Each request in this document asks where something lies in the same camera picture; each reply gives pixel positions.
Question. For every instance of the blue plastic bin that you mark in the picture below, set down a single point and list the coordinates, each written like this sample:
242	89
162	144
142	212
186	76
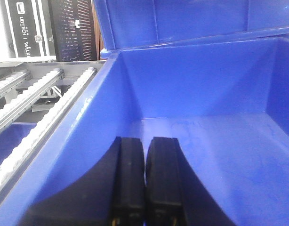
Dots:
129	24
227	103

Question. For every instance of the black perforated panel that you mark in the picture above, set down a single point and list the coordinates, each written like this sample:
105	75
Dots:
73	30

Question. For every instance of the blue plastic bin left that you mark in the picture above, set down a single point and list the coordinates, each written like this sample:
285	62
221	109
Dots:
227	103

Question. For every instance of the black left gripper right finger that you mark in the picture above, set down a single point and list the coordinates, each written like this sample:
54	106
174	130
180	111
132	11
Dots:
174	193

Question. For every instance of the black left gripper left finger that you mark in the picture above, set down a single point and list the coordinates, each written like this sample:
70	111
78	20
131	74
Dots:
111	193

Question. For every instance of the black UBTECH flight case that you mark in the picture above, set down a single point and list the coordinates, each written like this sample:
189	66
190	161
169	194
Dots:
30	28

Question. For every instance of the blue plastic bin rear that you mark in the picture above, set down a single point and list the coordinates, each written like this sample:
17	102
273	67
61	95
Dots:
129	24

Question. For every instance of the white roller conveyor rail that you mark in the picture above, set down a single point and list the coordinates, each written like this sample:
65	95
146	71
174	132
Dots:
27	145

